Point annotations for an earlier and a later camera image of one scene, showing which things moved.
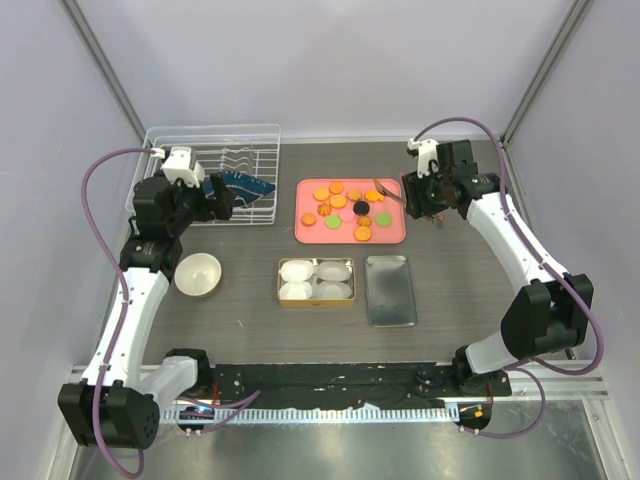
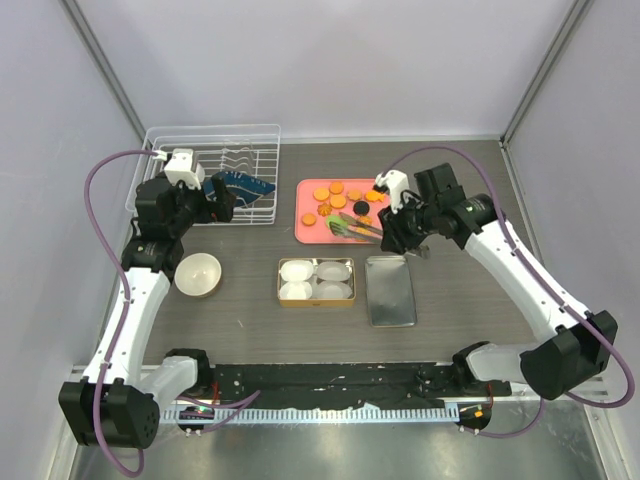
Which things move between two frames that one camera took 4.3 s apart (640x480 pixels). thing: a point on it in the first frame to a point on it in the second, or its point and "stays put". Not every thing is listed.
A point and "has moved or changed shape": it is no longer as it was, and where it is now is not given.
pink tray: x=348 y=211 stays put
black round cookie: x=361 y=208 stays put
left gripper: x=207 y=206 stays put
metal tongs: x=433 y=217 has moved or changed shape
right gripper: x=417 y=203 to x=396 y=238
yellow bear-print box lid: x=389 y=292 stays put
